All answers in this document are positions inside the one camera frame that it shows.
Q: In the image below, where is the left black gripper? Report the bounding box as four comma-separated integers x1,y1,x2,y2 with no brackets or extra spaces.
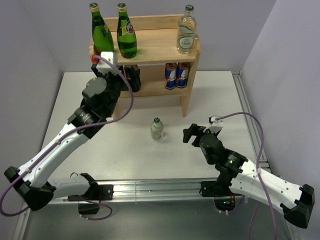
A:
92,64,141,116

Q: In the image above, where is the black gold can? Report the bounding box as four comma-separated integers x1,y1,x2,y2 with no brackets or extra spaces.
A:
124,64,140,78
117,65,125,75

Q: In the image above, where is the green bottle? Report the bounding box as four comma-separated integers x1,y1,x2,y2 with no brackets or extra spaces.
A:
117,2,137,59
89,2,115,55

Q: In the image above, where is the small clear glass bottle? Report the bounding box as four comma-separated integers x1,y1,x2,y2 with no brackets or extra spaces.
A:
150,117,164,140

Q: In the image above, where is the large clear soda water bottle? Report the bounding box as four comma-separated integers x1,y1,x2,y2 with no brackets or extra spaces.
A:
176,4,197,54

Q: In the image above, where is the black gold can front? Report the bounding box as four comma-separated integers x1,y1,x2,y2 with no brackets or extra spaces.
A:
124,64,140,78

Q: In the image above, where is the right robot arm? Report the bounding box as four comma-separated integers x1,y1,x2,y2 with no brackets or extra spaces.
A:
182,123,315,229

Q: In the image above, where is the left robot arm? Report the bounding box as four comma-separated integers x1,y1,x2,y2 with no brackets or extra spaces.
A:
4,65,141,211

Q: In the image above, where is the wooden two-tier shelf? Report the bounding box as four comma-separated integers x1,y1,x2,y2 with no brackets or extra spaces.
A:
117,14,201,117

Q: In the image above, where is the left blue energy drink can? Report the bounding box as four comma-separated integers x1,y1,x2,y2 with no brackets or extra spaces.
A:
164,62,177,90

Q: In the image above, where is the blue energy drink can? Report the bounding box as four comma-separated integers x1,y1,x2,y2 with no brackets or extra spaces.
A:
176,62,190,88
164,62,177,90

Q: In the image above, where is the right blue energy drink can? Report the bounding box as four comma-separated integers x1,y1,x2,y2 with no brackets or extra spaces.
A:
176,62,190,88

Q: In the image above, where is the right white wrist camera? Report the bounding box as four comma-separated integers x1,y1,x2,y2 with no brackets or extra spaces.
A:
203,115,224,134

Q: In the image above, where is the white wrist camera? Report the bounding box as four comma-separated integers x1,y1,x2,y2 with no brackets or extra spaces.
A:
91,51,118,76
203,115,224,134

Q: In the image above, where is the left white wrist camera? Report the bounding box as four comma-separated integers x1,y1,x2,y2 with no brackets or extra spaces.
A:
91,51,118,76

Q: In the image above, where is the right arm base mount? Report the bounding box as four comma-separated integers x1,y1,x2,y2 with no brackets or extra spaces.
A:
199,180,246,216

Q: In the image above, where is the aluminium frame rail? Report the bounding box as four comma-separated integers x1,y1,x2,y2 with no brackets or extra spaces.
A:
21,71,273,240

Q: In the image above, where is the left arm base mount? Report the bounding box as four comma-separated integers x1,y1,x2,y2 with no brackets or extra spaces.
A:
67,184,114,221

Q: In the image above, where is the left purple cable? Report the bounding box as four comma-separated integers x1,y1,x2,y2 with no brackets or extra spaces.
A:
0,55,135,221

